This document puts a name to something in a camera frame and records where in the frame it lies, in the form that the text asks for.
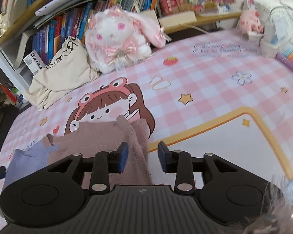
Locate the purple and mauve sweater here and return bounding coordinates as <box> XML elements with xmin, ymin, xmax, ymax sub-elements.
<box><xmin>4</xmin><ymin>116</ymin><xmax>152</xmax><ymax>187</ymax></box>

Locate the pink checkered desk mat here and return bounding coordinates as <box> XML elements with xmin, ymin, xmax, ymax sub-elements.
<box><xmin>0</xmin><ymin>30</ymin><xmax>293</xmax><ymax>184</ymax></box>

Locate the cream folded garment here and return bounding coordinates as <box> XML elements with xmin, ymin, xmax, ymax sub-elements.
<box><xmin>24</xmin><ymin>36</ymin><xmax>99</xmax><ymax>111</ymax></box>

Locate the white Gorilla book box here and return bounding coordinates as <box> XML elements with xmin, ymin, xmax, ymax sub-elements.
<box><xmin>23</xmin><ymin>50</ymin><xmax>46</xmax><ymax>75</ymax></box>

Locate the pink white bunny plush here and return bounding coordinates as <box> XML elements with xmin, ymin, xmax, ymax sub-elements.
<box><xmin>85</xmin><ymin>5</ymin><xmax>171</xmax><ymax>74</ymax></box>

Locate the cream box on shelf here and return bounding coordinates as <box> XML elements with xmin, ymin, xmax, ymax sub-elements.
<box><xmin>159</xmin><ymin>11</ymin><xmax>196</xmax><ymax>29</ymax></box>

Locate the purple stick bundle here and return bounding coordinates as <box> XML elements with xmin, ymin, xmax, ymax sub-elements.
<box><xmin>276</xmin><ymin>53</ymin><xmax>293</xmax><ymax>72</ymax></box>

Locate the small pink pig plush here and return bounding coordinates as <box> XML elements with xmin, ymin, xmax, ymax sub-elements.
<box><xmin>239</xmin><ymin>10</ymin><xmax>264</xmax><ymax>34</ymax></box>

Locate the clear plastic organizer box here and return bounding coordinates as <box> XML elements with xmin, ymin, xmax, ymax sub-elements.
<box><xmin>262</xmin><ymin>18</ymin><xmax>289</xmax><ymax>49</ymax></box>

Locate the row of books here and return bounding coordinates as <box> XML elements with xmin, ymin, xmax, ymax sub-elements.
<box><xmin>32</xmin><ymin>0</ymin><xmax>159</xmax><ymax>64</ymax></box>

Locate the white cable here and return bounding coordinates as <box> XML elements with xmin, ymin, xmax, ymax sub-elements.
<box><xmin>179</xmin><ymin>23</ymin><xmax>213</xmax><ymax>35</ymax></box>

